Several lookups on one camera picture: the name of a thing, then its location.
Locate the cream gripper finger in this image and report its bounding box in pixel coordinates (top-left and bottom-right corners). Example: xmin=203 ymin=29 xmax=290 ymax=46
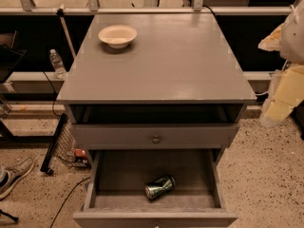
xmin=259 ymin=64 xmax=304 ymax=127

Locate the green soda can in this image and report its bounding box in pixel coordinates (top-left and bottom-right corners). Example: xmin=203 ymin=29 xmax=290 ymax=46
xmin=144 ymin=175 xmax=176 ymax=200

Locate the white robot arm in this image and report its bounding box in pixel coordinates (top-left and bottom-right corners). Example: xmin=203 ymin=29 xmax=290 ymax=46
xmin=257 ymin=0 xmax=304 ymax=127

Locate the grey wooden drawer cabinet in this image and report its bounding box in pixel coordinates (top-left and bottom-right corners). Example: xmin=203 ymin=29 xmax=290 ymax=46
xmin=56 ymin=12 xmax=257 ymax=228

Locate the round brass drawer knob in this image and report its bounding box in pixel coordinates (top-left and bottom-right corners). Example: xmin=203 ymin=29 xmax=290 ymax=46
xmin=152 ymin=135 xmax=161 ymax=144

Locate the open grey middle drawer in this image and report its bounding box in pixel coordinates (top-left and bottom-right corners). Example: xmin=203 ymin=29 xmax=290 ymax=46
xmin=73 ymin=149 xmax=238 ymax=228

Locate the closed grey top drawer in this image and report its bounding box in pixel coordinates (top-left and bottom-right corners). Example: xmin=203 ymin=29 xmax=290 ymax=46
xmin=70 ymin=123 xmax=239 ymax=150

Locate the white paper bowl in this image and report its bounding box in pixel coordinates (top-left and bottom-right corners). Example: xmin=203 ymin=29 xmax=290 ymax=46
xmin=98 ymin=25 xmax=137 ymax=48

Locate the clear plastic water bottle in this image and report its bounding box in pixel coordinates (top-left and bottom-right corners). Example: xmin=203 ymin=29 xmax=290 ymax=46
xmin=49 ymin=49 xmax=67 ymax=79

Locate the black metal stand leg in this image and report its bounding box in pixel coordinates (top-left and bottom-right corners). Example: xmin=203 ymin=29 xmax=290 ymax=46
xmin=40 ymin=113 xmax=67 ymax=176

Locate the grey sneaker shoe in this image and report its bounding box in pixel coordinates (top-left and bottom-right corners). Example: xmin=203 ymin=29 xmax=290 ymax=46
xmin=0 ymin=158 xmax=34 ymax=200

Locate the red can in wire basket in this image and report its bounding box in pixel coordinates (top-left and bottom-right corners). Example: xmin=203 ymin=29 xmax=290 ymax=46
xmin=74 ymin=149 xmax=87 ymax=163

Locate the wire mesh basket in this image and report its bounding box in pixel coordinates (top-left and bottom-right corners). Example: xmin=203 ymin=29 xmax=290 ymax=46
xmin=54 ymin=120 xmax=90 ymax=168

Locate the black floor cable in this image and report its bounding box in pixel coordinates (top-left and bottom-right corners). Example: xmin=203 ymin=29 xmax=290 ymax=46
xmin=48 ymin=176 xmax=92 ymax=228

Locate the grey metal rail frame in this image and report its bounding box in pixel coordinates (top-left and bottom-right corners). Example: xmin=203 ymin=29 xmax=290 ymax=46
xmin=0 ymin=0 xmax=292 ymax=16

